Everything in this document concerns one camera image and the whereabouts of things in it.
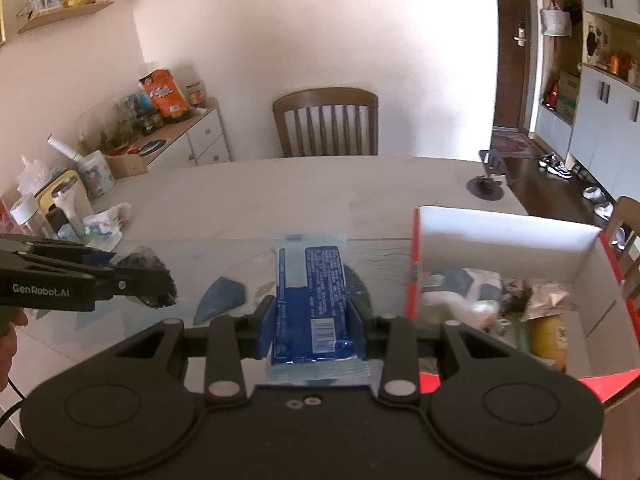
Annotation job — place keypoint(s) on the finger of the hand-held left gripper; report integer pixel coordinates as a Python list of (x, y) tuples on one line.
[(97, 259), (122, 285)]

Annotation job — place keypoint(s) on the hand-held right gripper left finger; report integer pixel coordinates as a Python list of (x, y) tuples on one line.
[(265, 325)]

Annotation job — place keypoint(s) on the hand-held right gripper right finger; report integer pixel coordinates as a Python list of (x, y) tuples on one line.
[(359, 327)]

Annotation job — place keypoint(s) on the blue white packet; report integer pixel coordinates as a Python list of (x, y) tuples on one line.
[(312, 300)]

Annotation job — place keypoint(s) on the white navy bag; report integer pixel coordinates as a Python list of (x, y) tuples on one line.
[(465, 285)]

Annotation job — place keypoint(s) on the black green wrapper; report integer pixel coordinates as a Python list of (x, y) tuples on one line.
[(512, 292)]

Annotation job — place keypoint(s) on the red cardboard box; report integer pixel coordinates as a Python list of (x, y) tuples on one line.
[(500, 240)]

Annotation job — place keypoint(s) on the silver brown wrapper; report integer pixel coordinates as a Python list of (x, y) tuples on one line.
[(547, 295)]

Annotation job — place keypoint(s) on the yellow bottle-shaped snack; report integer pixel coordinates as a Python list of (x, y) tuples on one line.
[(550, 342)]

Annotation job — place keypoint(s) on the white marble desktop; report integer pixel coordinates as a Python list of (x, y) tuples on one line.
[(300, 195)]

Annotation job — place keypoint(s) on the person's left hand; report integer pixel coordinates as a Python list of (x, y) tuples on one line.
[(19, 320)]

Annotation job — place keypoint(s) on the white crumpled tissue pack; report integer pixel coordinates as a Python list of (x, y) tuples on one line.
[(105, 222)]

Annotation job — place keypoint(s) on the white yellow handheld appliance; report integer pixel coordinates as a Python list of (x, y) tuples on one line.
[(65, 200)]

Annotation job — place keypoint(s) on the glass bottle with white lid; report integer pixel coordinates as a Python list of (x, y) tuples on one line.
[(27, 215)]

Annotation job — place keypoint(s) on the clear fish print table mat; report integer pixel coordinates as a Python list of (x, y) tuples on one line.
[(210, 260)]

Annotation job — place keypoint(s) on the small brown cardboard box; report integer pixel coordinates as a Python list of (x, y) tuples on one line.
[(125, 164)]

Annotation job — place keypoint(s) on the white plastic bag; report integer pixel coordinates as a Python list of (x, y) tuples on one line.
[(32, 175)]

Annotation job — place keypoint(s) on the white paper roll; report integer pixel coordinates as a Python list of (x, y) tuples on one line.
[(62, 147)]

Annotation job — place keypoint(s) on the white sideboard cabinet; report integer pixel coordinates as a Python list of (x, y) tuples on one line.
[(207, 135)]

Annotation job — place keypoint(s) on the orange snack bag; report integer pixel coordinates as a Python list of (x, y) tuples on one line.
[(167, 92)]

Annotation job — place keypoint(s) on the black round desk ornament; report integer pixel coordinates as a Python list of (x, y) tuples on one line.
[(484, 186)]

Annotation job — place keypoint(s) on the red lid jar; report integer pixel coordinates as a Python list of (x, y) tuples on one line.
[(196, 94)]

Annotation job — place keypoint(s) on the brown wooden chair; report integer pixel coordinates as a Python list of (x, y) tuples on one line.
[(630, 210), (325, 97)]

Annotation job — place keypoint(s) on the black white sneakers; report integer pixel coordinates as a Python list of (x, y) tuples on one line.
[(555, 165)]

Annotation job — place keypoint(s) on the white shoe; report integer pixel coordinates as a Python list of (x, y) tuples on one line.
[(602, 208), (592, 192)]

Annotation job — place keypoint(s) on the dark brown door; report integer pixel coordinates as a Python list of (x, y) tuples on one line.
[(510, 70)]

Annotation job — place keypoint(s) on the printed cardboard carton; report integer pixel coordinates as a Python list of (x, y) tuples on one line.
[(568, 95)]

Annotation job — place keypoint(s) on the grey tote bag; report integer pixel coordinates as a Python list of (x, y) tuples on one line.
[(556, 21)]

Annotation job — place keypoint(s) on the wooden wall shelf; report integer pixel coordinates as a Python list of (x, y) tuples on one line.
[(65, 16)]

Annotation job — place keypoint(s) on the white wood wall cabinet unit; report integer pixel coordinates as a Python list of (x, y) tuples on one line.
[(600, 125)]

